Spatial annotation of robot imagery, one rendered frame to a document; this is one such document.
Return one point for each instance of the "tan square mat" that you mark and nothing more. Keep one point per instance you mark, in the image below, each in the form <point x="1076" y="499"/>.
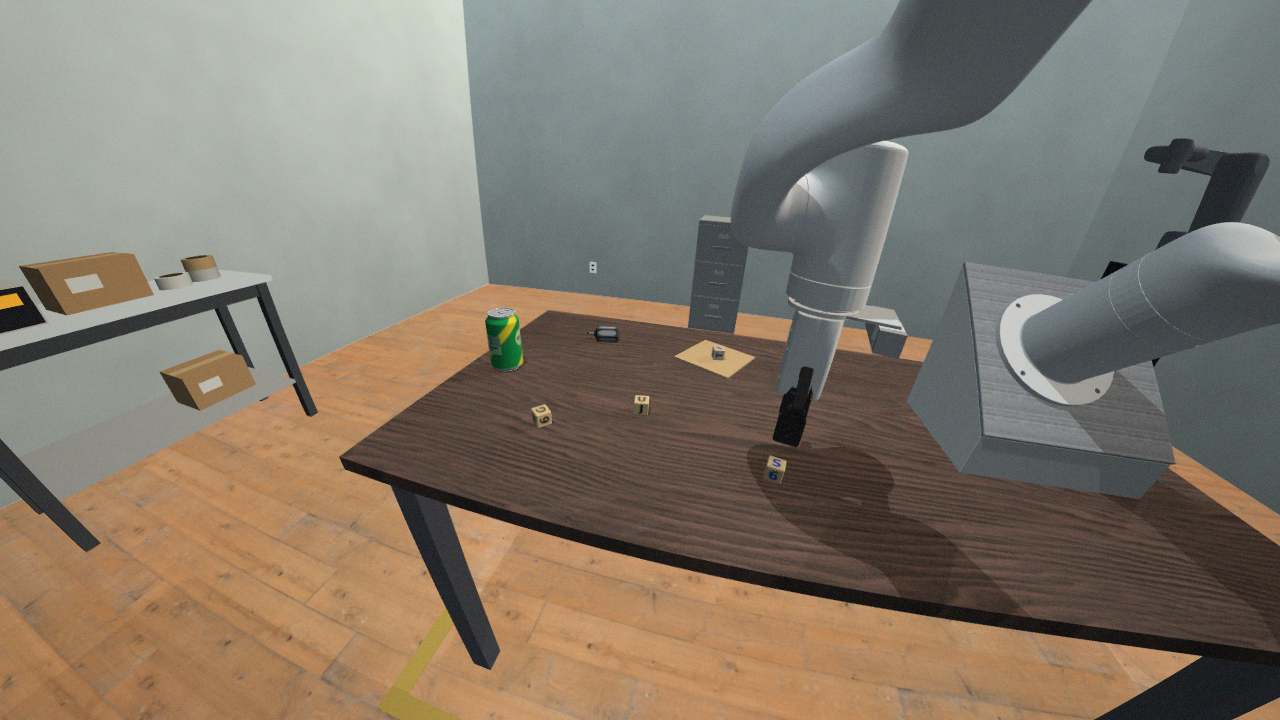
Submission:
<point x="700" y="356"/>

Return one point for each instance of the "green drink can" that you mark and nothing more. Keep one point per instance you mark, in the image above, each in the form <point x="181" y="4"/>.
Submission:
<point x="504" y="340"/>

